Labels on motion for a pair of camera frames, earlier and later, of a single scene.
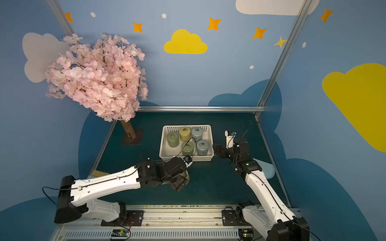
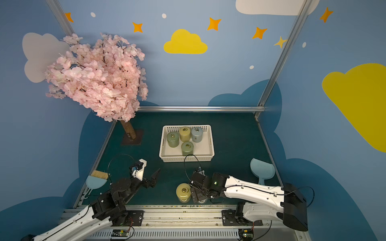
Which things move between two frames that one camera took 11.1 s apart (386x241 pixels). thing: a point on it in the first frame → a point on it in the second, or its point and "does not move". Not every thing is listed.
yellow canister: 184,174 → 183,192
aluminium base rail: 164,223 does not move
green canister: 173,138 does not move
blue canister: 202,146 → 202,202
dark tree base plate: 127,140 does not move
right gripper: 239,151 → 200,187
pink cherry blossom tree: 107,79 does not move
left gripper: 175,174 → 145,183
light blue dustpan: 268,169 does not move
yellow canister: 185,133 does not move
